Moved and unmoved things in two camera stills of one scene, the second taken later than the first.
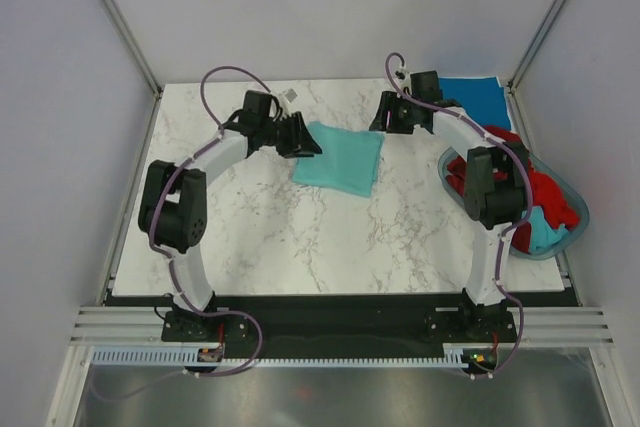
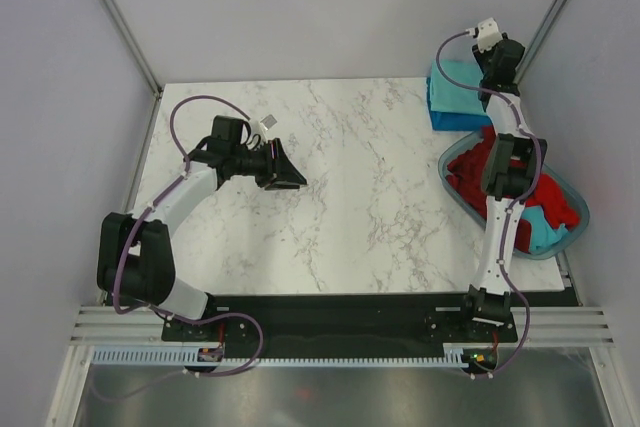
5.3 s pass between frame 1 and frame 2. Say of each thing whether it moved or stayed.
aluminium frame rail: stayed
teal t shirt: moved
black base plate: stayed
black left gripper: moved
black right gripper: moved
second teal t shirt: stayed
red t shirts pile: stayed
